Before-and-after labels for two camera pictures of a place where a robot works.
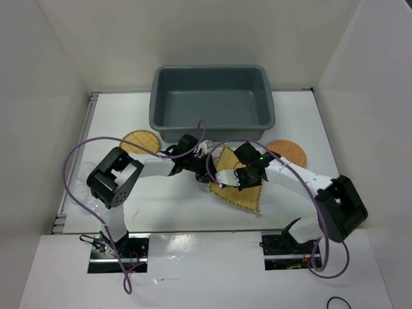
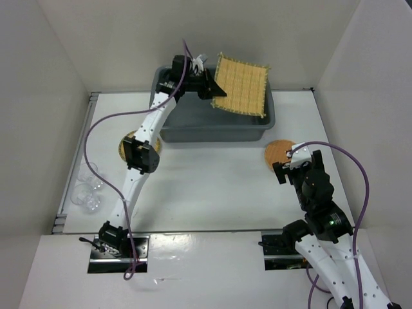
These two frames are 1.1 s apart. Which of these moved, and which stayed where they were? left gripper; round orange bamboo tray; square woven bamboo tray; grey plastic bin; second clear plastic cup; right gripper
Moved: square woven bamboo tray; left gripper; right gripper
Stayed: grey plastic bin; second clear plastic cup; round orange bamboo tray
